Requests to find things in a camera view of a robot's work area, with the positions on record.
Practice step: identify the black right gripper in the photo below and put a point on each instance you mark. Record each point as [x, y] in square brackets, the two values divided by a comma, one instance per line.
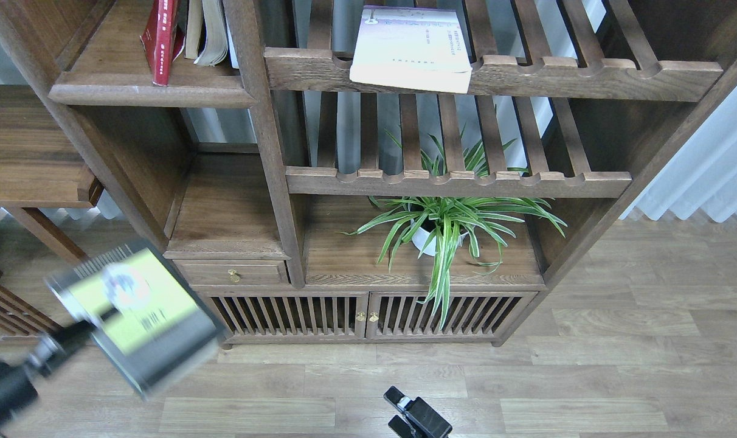
[417, 418]

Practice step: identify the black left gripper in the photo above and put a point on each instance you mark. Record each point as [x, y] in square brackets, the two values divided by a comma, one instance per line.
[17, 391]

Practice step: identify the green and black book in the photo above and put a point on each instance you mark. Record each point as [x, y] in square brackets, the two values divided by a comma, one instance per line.
[163, 330]

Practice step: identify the red cover book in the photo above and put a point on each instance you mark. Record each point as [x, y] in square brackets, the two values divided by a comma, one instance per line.
[162, 40]

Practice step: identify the white pale cover book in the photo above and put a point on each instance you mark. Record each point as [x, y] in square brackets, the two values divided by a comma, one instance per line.
[411, 48]

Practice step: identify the brass cabinet door knobs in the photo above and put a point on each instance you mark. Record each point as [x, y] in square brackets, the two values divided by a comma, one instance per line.
[362, 316]

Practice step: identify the brass drawer knob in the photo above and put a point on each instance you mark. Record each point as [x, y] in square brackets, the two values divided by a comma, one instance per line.
[234, 276]

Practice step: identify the white plant pot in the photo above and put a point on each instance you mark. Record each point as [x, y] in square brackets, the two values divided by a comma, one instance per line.
[436, 235]

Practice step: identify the green spider plant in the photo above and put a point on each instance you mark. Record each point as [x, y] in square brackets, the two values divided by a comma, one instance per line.
[489, 214]

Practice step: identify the dark wooden bookshelf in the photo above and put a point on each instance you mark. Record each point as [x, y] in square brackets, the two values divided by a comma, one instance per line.
[260, 169]

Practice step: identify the worn grey upright book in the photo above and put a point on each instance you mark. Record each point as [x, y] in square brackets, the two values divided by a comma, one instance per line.
[212, 25]

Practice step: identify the beige upright book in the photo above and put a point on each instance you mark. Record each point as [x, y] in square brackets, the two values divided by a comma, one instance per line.
[192, 27]

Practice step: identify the white curtain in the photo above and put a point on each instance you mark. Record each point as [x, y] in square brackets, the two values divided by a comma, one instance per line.
[701, 176]

